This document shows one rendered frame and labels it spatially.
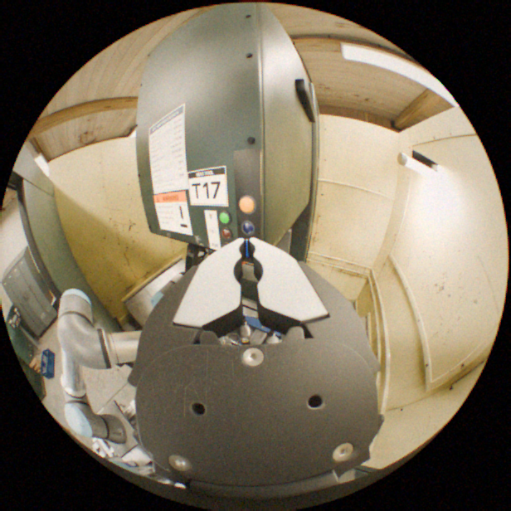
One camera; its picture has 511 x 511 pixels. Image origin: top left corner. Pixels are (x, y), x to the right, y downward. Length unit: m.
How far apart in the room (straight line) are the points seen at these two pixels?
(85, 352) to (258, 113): 0.51
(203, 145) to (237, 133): 0.07
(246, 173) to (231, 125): 0.09
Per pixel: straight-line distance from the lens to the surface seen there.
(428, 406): 0.72
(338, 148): 1.26
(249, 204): 0.23
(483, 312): 0.63
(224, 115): 0.28
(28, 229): 0.67
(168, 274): 1.75
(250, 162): 0.23
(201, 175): 0.29
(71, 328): 0.40
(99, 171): 1.45
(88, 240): 1.43
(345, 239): 1.34
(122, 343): 0.39
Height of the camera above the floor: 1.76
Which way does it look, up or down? 33 degrees down
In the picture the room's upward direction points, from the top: 1 degrees counter-clockwise
